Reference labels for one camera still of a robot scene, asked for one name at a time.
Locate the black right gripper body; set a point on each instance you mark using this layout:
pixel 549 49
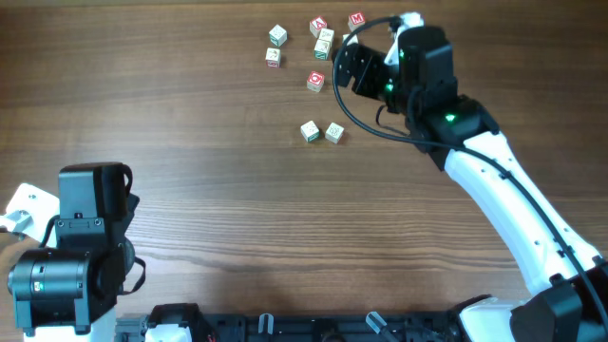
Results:
pixel 376 77

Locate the plain wooden picture block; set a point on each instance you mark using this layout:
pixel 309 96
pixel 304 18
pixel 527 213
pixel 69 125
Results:
pixel 326 35

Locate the wooden block blue side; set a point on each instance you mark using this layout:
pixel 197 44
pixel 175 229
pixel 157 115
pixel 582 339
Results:
pixel 334 133

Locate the wooden block green bird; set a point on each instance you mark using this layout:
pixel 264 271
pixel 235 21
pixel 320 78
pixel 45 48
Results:
pixel 309 131

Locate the wooden block green N side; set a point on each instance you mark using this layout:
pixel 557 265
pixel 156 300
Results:
pixel 349 41

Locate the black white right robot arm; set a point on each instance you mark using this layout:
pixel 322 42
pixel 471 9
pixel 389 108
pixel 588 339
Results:
pixel 566 276

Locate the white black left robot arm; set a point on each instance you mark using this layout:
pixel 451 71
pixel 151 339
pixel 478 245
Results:
pixel 67 288

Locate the red letter Q block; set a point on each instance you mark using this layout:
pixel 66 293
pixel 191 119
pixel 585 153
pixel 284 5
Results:
pixel 315 81

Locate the red letter M block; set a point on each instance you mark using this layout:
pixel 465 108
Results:
pixel 356 20

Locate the red letter A block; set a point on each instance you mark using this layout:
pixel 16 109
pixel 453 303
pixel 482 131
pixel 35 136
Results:
pixel 316 25

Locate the wooden block red side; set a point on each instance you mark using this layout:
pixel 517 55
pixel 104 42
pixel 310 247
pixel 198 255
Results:
pixel 273 57

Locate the wooden block teal edge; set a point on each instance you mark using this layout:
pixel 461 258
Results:
pixel 278 35

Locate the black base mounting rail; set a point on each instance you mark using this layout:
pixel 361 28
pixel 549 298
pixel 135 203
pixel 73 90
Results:
pixel 412 327

